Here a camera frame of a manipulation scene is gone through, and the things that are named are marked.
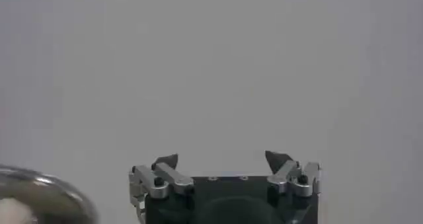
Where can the steel steamer tier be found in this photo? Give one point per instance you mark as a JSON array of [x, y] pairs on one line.
[[62, 202]]

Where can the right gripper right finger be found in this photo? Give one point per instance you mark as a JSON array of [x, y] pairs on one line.
[[291, 175]]

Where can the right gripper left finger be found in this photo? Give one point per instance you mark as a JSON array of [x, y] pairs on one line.
[[167, 175]]

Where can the white steamed bun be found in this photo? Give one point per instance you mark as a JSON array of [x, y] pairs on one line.
[[13, 212]]

